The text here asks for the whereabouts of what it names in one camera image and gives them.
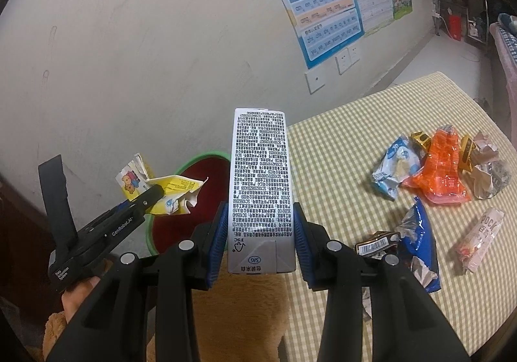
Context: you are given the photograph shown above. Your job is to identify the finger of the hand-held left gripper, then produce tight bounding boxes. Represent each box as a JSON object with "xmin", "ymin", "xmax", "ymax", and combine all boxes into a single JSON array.
[{"xmin": 117, "ymin": 185, "xmax": 167, "ymax": 222}]

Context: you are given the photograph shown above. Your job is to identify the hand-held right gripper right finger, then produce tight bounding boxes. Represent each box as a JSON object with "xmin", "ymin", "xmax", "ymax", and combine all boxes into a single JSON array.
[{"xmin": 293, "ymin": 202, "xmax": 471, "ymax": 362}]

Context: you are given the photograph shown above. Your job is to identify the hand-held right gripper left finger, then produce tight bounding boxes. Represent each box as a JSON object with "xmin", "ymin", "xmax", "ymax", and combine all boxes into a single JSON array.
[{"xmin": 44, "ymin": 202, "xmax": 231, "ymax": 362}]

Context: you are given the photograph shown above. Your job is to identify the yellow cartoon snack wrapper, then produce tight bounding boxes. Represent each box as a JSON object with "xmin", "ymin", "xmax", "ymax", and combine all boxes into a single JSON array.
[{"xmin": 115, "ymin": 152, "xmax": 209, "ymax": 218}]

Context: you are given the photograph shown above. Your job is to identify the green rimmed red bin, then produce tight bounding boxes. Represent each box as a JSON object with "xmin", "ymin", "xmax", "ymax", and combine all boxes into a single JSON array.
[{"xmin": 143, "ymin": 150, "xmax": 233, "ymax": 258}]

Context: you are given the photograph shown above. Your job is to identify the clear wrapper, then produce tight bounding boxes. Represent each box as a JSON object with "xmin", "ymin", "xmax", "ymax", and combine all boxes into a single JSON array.
[{"xmin": 227, "ymin": 107, "xmax": 297, "ymax": 274}]

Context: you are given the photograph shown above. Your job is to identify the brown barcode wrapper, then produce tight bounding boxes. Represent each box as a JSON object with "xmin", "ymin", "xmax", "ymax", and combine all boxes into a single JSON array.
[{"xmin": 354, "ymin": 230, "xmax": 400, "ymax": 258}]

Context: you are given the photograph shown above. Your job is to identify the blue white snack wrapper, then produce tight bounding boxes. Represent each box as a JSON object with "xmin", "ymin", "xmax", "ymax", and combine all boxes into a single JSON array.
[{"xmin": 372, "ymin": 138, "xmax": 423, "ymax": 201}]

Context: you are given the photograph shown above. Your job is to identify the blue foil chip bag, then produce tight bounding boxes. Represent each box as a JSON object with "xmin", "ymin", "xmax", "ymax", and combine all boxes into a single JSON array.
[{"xmin": 394, "ymin": 198, "xmax": 441, "ymax": 294}]

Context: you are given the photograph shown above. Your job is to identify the orange snack wrapper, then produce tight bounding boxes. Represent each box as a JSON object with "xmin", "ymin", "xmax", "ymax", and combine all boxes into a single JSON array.
[{"xmin": 402, "ymin": 125, "xmax": 473, "ymax": 205}]

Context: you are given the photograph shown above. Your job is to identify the person's left hand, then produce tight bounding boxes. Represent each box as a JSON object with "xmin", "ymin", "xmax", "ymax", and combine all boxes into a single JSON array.
[{"xmin": 60, "ymin": 259, "xmax": 111, "ymax": 324}]

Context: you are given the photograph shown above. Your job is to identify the dark wooden furniture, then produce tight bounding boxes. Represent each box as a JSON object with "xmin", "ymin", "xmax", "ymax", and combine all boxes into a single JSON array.
[{"xmin": 0, "ymin": 172, "xmax": 81, "ymax": 346}]

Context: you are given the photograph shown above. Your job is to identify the checkered mattress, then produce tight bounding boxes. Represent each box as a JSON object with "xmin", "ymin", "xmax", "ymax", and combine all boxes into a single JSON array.
[{"xmin": 283, "ymin": 71, "xmax": 517, "ymax": 362}]

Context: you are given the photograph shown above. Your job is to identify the yellow black candy wrapper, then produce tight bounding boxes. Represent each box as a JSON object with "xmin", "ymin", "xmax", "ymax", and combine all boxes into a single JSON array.
[
  {"xmin": 458, "ymin": 135, "xmax": 478, "ymax": 175},
  {"xmin": 410, "ymin": 132, "xmax": 435, "ymax": 161}
]

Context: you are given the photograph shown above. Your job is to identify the pink stick snack box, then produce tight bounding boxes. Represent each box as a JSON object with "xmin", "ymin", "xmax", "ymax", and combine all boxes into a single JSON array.
[{"xmin": 456, "ymin": 208, "xmax": 506, "ymax": 274}]

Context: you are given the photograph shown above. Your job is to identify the crumpled beige wrapper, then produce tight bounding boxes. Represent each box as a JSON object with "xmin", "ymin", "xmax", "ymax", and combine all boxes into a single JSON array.
[{"xmin": 469, "ymin": 130, "xmax": 512, "ymax": 201}]

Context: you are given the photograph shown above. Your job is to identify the blue plaid bedding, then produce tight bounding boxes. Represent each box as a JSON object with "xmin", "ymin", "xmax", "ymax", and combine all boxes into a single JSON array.
[{"xmin": 489, "ymin": 12, "xmax": 517, "ymax": 104}]

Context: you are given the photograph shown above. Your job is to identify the white wall switch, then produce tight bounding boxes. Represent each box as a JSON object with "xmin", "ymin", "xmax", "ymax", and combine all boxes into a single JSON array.
[{"xmin": 305, "ymin": 70, "xmax": 330, "ymax": 94}]

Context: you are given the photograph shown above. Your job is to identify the colourful banded wall poster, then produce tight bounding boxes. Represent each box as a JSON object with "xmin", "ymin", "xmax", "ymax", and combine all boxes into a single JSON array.
[{"xmin": 252, "ymin": 0, "xmax": 362, "ymax": 70}]

